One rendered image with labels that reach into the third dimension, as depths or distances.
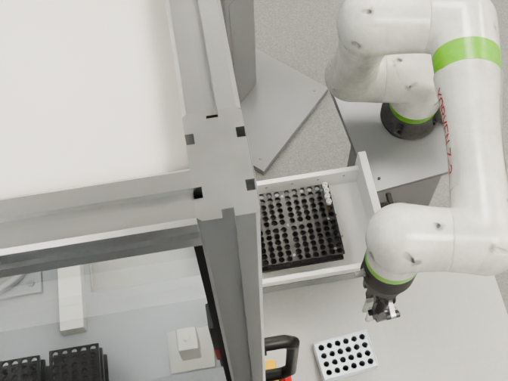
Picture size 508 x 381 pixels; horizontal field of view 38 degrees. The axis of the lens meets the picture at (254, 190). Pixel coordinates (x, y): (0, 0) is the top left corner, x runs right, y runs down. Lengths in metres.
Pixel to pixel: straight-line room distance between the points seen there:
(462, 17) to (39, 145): 0.95
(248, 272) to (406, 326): 1.21
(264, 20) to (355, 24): 1.82
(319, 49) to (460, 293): 1.53
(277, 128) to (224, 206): 2.34
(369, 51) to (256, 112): 1.50
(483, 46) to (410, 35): 0.13
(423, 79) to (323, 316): 0.59
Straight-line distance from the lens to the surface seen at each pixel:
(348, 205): 1.75
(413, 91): 1.74
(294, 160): 2.76
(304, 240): 1.67
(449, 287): 1.79
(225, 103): 0.50
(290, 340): 0.90
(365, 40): 1.34
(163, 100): 0.53
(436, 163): 1.91
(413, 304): 1.76
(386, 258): 1.13
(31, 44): 0.58
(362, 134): 1.92
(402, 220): 1.12
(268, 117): 2.81
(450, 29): 1.34
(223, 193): 0.46
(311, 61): 3.01
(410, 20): 1.34
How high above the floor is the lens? 2.40
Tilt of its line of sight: 63 degrees down
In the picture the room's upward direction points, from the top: 3 degrees counter-clockwise
